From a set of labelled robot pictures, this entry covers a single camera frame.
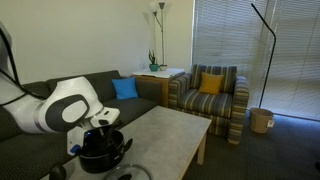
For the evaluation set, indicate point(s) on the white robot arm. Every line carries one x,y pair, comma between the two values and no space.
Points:
73,107

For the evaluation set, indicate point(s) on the blue throw pillow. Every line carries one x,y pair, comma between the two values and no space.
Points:
125,88

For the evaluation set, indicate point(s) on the beige wicker waste basket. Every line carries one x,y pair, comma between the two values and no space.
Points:
259,119

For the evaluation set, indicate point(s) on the white window blinds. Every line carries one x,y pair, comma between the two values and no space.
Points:
275,44

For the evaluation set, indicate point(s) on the striped armchair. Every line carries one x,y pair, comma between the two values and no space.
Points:
226,110

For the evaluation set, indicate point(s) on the mustard yellow cushion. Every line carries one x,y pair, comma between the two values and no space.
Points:
210,83

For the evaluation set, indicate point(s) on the small white bowl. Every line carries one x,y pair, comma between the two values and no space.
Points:
163,67

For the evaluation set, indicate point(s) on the black plastic ladle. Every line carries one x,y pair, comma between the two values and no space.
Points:
58,172

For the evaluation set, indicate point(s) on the white floor lamp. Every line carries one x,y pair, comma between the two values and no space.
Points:
157,7

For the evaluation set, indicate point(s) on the glass pot lid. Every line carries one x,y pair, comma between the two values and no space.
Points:
129,172

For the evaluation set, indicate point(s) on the teal potted plant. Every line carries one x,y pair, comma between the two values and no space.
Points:
153,66

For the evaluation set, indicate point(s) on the wooden side table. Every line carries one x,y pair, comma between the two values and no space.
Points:
163,77

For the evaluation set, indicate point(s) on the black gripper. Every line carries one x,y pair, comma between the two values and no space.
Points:
98,141

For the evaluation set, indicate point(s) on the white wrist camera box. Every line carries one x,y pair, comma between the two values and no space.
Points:
75,139

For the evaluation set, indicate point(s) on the black cooking pot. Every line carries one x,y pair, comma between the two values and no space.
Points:
103,163

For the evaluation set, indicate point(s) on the grey coffee table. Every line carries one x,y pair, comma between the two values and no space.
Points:
165,142

